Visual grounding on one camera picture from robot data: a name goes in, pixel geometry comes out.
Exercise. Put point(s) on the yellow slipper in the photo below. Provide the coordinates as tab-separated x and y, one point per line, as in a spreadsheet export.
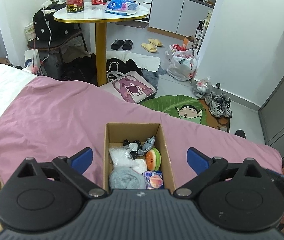
149	47
155	42

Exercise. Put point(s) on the black slipper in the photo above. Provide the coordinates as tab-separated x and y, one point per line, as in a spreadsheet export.
117	44
128	45

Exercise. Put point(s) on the hamburger plush toy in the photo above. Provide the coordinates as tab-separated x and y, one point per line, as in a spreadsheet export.
153	159

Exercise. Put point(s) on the grey sneaker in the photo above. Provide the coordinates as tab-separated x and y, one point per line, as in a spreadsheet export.
226	106
214	103

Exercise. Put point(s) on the white kitchen cabinet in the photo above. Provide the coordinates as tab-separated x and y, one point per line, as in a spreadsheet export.
177	18

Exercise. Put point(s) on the pink bed cover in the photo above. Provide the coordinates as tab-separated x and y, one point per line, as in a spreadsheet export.
50	118

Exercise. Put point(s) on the black polka dot bag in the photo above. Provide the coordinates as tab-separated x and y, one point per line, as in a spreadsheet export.
46	27

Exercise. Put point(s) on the black slipper left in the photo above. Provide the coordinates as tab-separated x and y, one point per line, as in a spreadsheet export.
117	44

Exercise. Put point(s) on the white red plastic bag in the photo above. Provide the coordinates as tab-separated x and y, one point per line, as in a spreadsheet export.
182	62

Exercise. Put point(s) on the grey sneaker right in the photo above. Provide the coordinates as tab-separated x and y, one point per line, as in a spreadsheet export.
226	106

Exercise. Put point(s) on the pink bear cushion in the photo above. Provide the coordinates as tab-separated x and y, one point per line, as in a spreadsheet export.
130	87

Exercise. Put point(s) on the white soft packet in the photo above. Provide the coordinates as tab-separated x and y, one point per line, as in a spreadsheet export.
139	166

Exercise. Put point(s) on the blue tissue pack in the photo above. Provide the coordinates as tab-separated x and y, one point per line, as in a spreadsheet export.
153	180

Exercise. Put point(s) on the yellow slipper near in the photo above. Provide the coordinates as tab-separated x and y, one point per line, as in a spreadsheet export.
149	47

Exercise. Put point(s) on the yellow slipper far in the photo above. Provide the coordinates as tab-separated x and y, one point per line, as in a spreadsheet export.
155	42

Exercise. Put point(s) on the black clothes pile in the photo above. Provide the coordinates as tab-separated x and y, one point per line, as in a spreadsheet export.
84	68

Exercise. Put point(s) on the white fluffy item in box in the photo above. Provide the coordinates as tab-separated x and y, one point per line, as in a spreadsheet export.
121	156

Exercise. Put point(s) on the green cartoon floor mat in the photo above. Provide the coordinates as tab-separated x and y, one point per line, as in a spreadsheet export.
187	108

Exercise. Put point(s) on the round white gold table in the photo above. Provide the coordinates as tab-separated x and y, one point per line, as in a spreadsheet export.
99	18

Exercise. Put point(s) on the black slipper right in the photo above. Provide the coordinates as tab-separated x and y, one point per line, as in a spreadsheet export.
128	45

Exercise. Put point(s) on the black item in box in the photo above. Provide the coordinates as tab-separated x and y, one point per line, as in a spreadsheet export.
133	146

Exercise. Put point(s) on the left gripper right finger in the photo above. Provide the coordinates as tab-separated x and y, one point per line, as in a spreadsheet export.
208	171

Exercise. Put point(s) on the clear plastic trash bag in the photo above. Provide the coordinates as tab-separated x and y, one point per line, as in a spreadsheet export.
201	88

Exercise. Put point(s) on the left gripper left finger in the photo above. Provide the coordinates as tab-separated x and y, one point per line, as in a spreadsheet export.
71	170

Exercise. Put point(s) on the grey fluffy plush toy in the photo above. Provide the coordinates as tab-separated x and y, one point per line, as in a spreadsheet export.
126	178

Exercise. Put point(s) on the blue plastic bag on table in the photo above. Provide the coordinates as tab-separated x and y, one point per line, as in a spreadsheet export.
122	7

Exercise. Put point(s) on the grey sneaker left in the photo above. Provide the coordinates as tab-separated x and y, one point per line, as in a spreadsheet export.
214	103

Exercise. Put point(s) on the white floor mat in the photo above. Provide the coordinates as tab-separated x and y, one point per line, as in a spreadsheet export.
150	63

